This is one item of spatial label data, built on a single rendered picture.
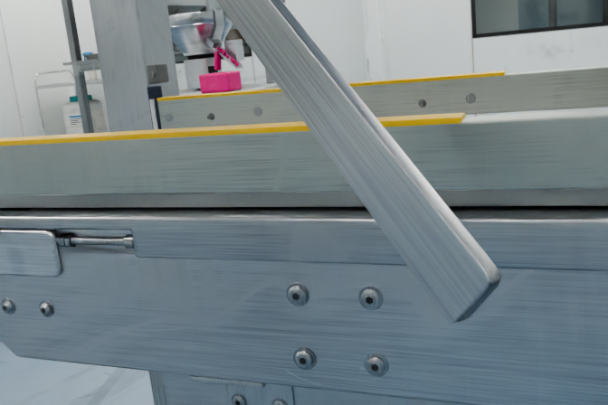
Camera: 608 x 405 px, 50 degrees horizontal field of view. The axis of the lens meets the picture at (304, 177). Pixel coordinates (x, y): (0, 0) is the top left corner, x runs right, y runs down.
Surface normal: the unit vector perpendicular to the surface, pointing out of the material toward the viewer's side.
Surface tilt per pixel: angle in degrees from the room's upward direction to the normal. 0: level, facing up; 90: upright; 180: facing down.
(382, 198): 87
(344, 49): 90
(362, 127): 87
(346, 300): 90
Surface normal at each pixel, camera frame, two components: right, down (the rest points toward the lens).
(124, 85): -0.35, 0.22
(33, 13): 0.89, 0.00
